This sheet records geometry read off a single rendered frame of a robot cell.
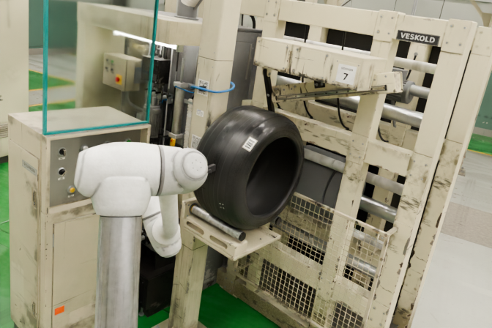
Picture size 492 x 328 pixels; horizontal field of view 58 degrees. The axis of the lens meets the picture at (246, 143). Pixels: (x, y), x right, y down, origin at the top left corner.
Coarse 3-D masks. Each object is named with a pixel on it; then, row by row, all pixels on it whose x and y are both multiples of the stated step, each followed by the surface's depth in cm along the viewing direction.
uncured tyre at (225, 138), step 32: (224, 128) 196; (256, 128) 192; (288, 128) 204; (224, 160) 188; (256, 160) 240; (288, 160) 233; (224, 192) 189; (256, 192) 239; (288, 192) 223; (256, 224) 208
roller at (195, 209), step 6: (192, 210) 224; (198, 210) 221; (204, 210) 221; (198, 216) 221; (204, 216) 218; (210, 216) 217; (210, 222) 216; (216, 222) 213; (222, 222) 212; (222, 228) 211; (228, 228) 208; (234, 228) 208; (234, 234) 206; (240, 234) 204; (240, 240) 205
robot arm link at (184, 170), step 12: (168, 156) 108; (180, 156) 107; (192, 156) 107; (168, 168) 107; (180, 168) 106; (192, 168) 107; (204, 168) 108; (168, 180) 107; (180, 180) 107; (192, 180) 107; (204, 180) 111; (168, 192) 110; (180, 192) 112
